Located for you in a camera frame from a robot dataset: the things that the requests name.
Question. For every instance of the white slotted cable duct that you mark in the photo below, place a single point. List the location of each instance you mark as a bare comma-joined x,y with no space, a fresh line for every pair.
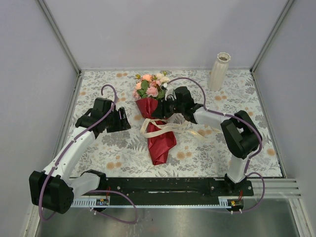
153,202

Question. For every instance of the white ribbed vase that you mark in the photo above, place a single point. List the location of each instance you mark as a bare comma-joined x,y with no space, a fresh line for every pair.
218,71

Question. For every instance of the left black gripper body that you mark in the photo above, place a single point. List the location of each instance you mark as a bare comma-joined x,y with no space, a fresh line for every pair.
112,120

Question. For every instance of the artificial flower bunch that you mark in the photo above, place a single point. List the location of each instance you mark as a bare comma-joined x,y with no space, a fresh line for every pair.
150,86

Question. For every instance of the cream ribbon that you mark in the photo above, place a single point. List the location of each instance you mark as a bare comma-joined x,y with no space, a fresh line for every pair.
168,127

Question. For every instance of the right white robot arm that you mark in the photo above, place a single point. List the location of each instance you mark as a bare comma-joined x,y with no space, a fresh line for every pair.
241,136

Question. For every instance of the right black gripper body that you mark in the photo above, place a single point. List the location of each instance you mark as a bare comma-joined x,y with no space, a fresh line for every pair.
174,106

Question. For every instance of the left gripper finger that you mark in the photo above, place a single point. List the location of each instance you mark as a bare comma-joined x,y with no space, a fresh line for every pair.
123,125
122,114

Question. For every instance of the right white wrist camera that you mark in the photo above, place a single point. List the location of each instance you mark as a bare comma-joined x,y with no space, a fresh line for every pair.
169,92

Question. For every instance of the floral table mat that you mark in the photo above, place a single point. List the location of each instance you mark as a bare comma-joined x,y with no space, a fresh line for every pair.
125,154

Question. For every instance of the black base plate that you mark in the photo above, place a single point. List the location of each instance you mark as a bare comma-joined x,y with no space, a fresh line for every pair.
169,187

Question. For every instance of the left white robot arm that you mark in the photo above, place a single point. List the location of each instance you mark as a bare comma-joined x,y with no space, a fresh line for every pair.
52,188

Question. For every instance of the red wrapping paper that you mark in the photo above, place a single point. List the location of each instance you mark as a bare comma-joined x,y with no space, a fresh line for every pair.
159,141

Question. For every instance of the left aluminium frame post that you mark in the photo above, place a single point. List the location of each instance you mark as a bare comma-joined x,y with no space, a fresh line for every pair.
50,18

